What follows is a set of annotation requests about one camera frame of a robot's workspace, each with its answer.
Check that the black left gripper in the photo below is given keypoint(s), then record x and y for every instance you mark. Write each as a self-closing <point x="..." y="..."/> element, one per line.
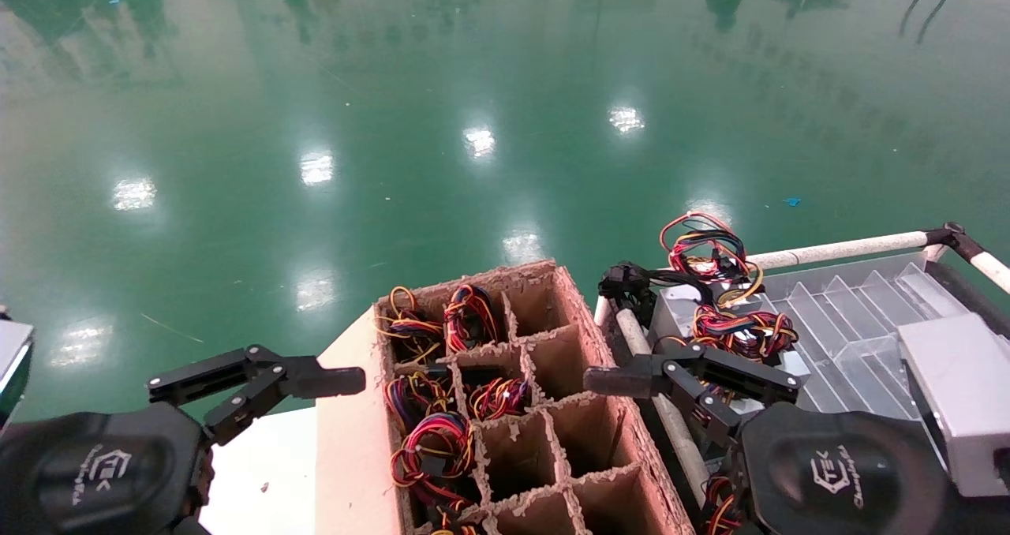
<point x="95" y="472"/>

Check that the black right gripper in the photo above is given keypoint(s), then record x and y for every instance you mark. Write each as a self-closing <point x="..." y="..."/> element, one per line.
<point x="836" y="480"/>

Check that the black pipe corner connector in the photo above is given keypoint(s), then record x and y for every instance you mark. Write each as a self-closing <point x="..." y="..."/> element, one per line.
<point x="623" y="282"/>
<point x="955" y="239"/>

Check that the brown cardboard divider box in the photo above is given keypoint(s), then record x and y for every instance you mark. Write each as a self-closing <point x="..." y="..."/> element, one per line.
<point x="552" y="361"/>

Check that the clear plastic divider tray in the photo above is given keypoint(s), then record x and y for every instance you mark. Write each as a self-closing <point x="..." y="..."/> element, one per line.
<point x="852" y="338"/>

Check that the long white frame pipe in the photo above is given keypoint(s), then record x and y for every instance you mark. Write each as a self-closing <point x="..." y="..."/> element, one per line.
<point x="683" y="442"/>

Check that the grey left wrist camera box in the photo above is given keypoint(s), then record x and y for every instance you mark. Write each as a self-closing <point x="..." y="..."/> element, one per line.
<point x="12" y="361"/>

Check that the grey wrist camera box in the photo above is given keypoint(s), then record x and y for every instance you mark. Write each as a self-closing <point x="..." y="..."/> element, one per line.
<point x="12" y="361"/>
<point x="963" y="401"/>

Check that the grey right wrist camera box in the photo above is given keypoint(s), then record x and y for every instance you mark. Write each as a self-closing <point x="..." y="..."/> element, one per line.
<point x="963" y="401"/>

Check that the short white frame pipe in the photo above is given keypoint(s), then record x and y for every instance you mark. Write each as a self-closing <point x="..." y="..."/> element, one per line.
<point x="994" y="269"/>

